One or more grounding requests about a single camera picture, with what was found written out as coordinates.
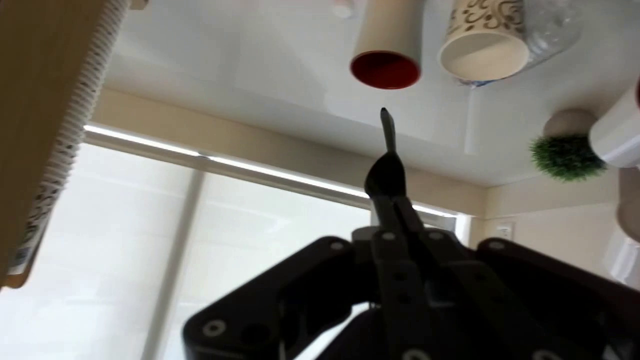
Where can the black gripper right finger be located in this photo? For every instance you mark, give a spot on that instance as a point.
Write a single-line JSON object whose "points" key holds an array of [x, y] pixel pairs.
{"points": [[520, 305]]}

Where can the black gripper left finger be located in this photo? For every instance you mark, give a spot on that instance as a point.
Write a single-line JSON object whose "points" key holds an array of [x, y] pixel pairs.
{"points": [[283, 311]]}

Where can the black plastic spoon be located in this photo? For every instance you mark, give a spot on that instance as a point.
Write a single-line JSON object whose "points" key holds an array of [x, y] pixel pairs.
{"points": [[387, 178]]}

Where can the empty patterned paper cup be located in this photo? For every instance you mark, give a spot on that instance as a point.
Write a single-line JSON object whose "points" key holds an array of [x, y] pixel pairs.
{"points": [[485, 41]]}

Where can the white cup red inside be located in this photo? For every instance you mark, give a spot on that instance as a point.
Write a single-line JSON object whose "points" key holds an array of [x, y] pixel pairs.
{"points": [[389, 47]]}

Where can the small green potted plant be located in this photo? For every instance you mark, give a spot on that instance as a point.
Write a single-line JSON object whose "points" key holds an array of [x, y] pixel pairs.
{"points": [[562, 151]]}

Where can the white mug on rack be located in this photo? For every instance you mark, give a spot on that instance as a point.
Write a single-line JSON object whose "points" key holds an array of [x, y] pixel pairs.
{"points": [[614, 137]]}

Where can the clear plastic bottle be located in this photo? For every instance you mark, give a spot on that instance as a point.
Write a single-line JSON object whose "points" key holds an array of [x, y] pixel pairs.
{"points": [[551, 29]]}

